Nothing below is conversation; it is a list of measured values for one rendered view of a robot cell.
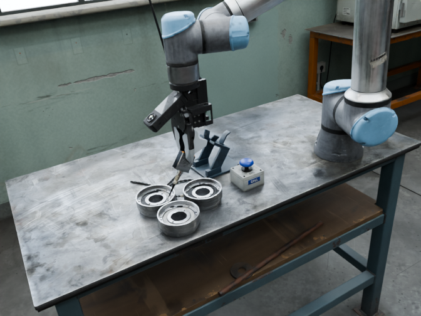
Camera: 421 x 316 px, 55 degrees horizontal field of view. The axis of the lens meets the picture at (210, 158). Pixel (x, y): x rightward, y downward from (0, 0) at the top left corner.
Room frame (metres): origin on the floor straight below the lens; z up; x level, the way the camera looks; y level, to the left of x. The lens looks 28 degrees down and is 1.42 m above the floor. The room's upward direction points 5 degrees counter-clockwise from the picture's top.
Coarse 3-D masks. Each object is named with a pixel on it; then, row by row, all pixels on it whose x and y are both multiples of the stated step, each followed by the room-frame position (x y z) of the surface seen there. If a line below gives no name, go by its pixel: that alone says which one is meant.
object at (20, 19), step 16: (80, 0) 2.46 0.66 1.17; (96, 0) 2.50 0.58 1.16; (112, 0) 2.54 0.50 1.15; (128, 0) 2.49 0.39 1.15; (144, 0) 2.49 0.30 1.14; (160, 0) 2.54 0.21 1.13; (176, 0) 2.59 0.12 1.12; (16, 16) 2.20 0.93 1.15; (32, 16) 2.21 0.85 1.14; (48, 16) 2.24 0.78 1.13; (64, 16) 2.28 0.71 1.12
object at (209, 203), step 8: (192, 184) 0.95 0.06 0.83; (216, 184) 0.94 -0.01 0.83; (184, 192) 0.90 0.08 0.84; (192, 192) 0.91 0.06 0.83; (200, 192) 0.93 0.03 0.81; (208, 192) 0.93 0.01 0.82; (192, 200) 0.87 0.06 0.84; (200, 200) 0.86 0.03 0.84; (208, 200) 0.86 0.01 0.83; (216, 200) 0.87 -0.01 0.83; (200, 208) 0.87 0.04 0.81; (208, 208) 0.87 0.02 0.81
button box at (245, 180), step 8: (232, 168) 1.00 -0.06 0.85; (240, 168) 1.00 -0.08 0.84; (256, 168) 0.99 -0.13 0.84; (232, 176) 0.99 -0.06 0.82; (240, 176) 0.95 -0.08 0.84; (248, 176) 0.95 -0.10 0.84; (256, 176) 0.96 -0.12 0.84; (240, 184) 0.95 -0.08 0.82; (248, 184) 0.95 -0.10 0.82; (256, 184) 0.96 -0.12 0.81
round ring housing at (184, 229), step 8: (184, 200) 0.86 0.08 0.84; (160, 208) 0.84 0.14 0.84; (168, 208) 0.85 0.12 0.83; (192, 208) 0.84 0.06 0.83; (160, 216) 0.82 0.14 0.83; (168, 216) 0.82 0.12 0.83; (176, 216) 0.83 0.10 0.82; (184, 216) 0.83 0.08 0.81; (160, 224) 0.78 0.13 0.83; (168, 224) 0.77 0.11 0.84; (176, 224) 0.76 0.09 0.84; (184, 224) 0.76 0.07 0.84; (192, 224) 0.77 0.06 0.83; (168, 232) 0.77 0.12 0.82; (176, 232) 0.76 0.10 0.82; (184, 232) 0.76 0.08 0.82; (192, 232) 0.78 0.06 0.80
